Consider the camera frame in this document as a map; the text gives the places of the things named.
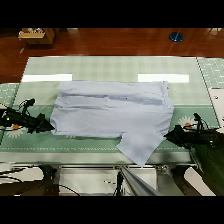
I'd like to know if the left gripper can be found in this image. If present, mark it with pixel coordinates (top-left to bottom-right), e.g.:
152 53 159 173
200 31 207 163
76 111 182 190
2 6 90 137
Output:
27 112 56 135

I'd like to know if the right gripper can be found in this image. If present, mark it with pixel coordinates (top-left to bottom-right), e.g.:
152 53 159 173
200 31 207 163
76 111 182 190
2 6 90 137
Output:
163 124 192 148

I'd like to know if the light blue shirt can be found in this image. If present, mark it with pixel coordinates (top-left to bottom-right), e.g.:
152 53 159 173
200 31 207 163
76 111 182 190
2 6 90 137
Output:
49 79 175 167

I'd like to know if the brown box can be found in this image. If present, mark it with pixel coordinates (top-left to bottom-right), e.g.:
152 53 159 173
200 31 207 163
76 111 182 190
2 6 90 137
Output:
17 28 56 46

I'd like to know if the blue mop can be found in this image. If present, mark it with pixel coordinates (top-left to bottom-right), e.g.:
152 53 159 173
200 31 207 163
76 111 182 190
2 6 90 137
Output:
168 28 185 43

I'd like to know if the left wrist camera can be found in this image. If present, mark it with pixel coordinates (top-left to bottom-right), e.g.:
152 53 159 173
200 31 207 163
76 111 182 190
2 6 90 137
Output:
19 97 37 112

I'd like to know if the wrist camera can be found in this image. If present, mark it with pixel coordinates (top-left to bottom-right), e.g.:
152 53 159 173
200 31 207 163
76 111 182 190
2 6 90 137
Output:
192 112 204 130
19 97 37 112

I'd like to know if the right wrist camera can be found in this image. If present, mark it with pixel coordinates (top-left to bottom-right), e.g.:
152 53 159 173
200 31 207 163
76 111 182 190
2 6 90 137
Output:
192 112 204 130

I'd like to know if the black cable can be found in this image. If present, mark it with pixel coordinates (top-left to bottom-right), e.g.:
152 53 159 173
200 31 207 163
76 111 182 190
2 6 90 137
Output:
0 167 28 184

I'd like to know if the silver frame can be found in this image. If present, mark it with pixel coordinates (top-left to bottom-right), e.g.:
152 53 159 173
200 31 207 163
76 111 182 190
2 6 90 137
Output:
0 161 224 197

